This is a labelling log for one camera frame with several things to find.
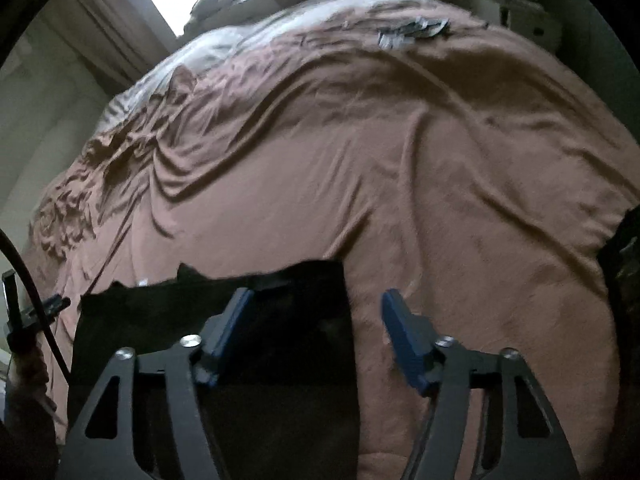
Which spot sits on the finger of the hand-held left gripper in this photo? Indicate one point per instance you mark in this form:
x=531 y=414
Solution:
x=56 y=305

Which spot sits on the person's left hand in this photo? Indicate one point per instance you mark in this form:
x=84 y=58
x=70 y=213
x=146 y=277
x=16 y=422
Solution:
x=31 y=370

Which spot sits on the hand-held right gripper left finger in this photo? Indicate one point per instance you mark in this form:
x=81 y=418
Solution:
x=234 y=320

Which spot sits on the person's left forearm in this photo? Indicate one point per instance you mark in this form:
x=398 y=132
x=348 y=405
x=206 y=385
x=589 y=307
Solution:
x=25 y=440

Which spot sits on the black garment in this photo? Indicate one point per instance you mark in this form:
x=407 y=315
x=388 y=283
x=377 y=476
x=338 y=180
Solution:
x=295 y=340

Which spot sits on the patterned grey cloth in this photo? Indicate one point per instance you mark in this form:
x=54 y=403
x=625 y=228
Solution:
x=412 y=32

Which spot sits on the white furniture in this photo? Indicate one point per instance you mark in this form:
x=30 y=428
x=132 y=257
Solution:
x=515 y=10

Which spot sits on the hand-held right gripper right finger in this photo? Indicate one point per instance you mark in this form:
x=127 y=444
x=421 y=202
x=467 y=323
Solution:
x=400 y=327

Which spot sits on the dark cloth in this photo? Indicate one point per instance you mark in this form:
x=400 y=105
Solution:
x=622 y=265

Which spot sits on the brown blanket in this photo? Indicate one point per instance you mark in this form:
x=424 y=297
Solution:
x=400 y=185

